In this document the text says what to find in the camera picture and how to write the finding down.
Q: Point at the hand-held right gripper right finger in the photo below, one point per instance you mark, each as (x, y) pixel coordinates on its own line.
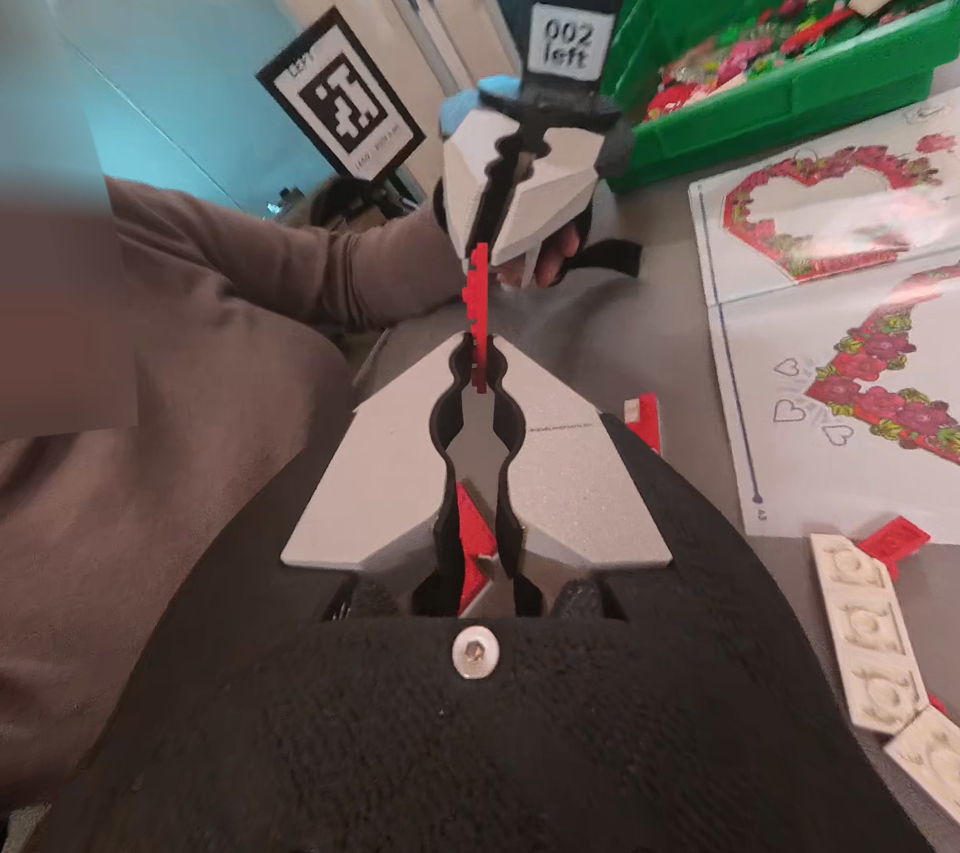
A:
(577, 493)

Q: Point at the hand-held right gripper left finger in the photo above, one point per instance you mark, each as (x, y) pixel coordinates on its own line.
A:
(360, 493)

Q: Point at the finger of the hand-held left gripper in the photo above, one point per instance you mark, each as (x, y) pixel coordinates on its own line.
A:
(465, 178)
(547, 200)

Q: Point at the red lego strip with flowers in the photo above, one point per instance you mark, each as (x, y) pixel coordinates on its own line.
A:
(476, 298)

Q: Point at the short red lego arc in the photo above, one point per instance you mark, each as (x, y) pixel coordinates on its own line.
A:
(645, 422)

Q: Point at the pile of loose lego pieces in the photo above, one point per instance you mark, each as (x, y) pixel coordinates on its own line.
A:
(750, 54)

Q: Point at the lego instruction booklet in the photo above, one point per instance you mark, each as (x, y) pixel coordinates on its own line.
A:
(787, 358)

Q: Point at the white lego arc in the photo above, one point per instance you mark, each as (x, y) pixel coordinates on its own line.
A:
(870, 643)

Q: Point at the person's left hand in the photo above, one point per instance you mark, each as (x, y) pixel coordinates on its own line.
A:
(559, 257)

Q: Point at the person's brown clothed torso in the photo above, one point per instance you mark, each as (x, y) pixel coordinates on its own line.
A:
(150, 530)

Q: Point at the green plastic bin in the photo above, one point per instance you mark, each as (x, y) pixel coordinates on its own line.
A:
(750, 118)

